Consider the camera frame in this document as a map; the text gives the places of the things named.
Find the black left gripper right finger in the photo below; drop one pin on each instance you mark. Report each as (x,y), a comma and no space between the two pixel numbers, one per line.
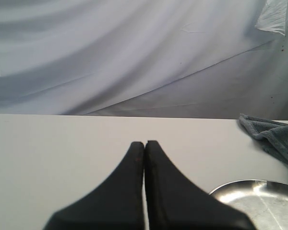
(176,203)

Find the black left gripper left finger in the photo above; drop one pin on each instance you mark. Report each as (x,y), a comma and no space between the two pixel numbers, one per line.
(116,204)

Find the grey fluffy towel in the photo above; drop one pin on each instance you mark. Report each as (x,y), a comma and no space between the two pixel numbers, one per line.
(271,135)

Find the round stainless steel plate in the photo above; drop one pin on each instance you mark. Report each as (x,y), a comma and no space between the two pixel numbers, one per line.
(265,202)

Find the white backdrop cloth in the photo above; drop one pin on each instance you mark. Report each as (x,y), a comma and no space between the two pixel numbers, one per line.
(155,58)

